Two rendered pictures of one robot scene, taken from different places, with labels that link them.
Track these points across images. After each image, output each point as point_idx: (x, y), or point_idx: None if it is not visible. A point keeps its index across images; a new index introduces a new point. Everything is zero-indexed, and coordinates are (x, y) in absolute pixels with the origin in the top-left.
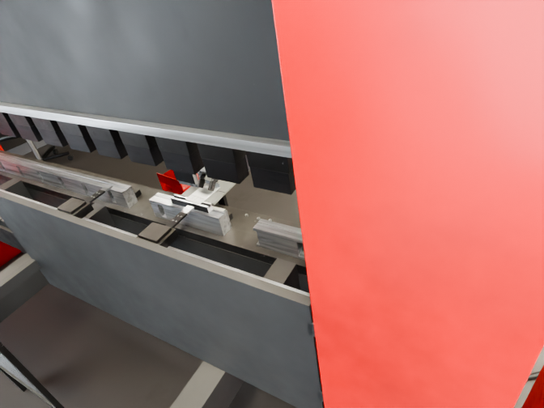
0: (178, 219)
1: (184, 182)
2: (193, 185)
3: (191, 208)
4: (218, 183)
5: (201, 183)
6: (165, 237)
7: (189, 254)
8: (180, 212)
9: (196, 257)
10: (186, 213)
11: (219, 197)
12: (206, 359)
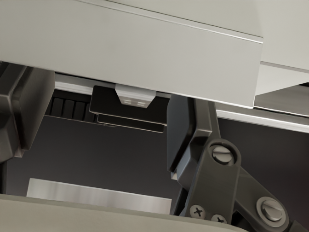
0: (143, 103)
1: (76, 202)
2: (134, 200)
3: (150, 97)
4: (236, 104)
5: (41, 89)
6: (165, 125)
7: (233, 113)
8: (120, 96)
9: (251, 117)
10: (149, 101)
11: (283, 86)
12: None
